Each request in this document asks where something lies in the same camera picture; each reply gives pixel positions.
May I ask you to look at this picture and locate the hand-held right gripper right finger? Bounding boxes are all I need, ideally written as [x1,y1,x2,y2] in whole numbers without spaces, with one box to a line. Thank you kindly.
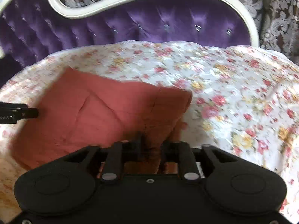
[161,141,238,183]

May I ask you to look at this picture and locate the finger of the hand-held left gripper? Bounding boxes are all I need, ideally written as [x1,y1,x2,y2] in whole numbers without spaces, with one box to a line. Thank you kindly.
[19,107,39,120]

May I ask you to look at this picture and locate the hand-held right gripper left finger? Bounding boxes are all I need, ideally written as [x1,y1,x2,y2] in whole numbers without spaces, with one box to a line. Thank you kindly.
[63,133,146,183]

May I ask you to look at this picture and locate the terracotta red pants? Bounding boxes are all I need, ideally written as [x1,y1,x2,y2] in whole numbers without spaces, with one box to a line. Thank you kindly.
[10,67,194,176]

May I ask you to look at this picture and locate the dark cloth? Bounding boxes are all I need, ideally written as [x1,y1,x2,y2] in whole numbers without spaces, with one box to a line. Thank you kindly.
[0,57,24,89]

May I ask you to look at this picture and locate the floral quilted bedspread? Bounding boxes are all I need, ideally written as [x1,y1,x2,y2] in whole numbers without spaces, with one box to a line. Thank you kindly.
[0,40,299,224]

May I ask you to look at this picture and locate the purple tufted headboard white frame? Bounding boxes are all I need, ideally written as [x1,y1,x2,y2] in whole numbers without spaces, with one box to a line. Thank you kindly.
[0,0,260,75]

